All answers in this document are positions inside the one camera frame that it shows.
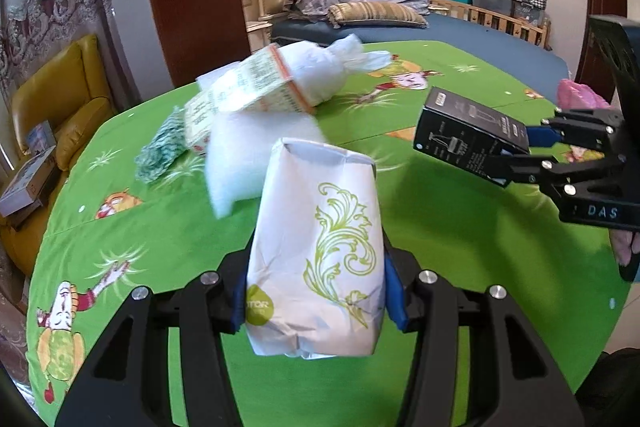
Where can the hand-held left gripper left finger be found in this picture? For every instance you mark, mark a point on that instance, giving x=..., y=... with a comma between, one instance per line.
x=239, y=307

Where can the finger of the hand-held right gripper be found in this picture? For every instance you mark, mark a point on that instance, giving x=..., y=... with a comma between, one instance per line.
x=542, y=136
x=525, y=169

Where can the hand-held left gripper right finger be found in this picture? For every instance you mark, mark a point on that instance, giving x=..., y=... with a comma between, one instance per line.
x=395, y=297

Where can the pink-lined waste bin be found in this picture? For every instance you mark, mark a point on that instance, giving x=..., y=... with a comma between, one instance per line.
x=580, y=93

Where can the black cardboard box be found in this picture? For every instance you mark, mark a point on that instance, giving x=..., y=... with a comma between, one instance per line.
x=460, y=137

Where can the paper bag with green print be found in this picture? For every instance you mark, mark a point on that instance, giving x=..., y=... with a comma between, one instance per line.
x=300, y=232

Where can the large white foam block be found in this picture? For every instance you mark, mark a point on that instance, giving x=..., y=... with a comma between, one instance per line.
x=240, y=167

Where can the white plastic bag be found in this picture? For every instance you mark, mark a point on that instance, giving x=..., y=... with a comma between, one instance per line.
x=325, y=67

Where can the person's right hand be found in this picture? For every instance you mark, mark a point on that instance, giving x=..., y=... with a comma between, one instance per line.
x=622, y=247

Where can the green cartoon printed tablecloth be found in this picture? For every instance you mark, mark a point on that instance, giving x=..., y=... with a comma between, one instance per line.
x=475, y=257

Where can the blue mattress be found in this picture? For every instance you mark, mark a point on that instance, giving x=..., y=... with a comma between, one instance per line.
x=475, y=32

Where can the person's dark clothing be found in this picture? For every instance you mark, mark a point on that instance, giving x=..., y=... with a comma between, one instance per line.
x=610, y=382

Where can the green and white foam net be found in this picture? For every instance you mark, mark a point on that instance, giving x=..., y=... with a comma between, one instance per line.
x=160, y=147

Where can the brown striped pillow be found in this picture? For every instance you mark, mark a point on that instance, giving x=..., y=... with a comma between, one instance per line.
x=375, y=13

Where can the printed cream carton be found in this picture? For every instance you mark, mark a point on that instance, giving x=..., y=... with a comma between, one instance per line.
x=255, y=82

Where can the small white foam block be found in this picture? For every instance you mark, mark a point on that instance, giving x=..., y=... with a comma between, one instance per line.
x=215, y=79

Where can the brown flat box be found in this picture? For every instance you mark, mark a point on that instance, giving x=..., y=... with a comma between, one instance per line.
x=27, y=216

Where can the boxes on armchair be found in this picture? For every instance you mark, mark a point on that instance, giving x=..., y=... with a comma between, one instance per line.
x=25, y=182

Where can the small blue box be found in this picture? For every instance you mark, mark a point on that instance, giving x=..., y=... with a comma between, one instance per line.
x=40, y=137

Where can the yellow leather armchair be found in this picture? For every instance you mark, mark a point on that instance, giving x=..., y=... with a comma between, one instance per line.
x=55, y=82

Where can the pink lace-trimmed curtain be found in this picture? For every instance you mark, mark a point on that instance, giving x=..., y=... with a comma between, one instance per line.
x=50, y=7

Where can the wooden crib rail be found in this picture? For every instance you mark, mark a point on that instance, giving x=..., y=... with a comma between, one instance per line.
x=500, y=19

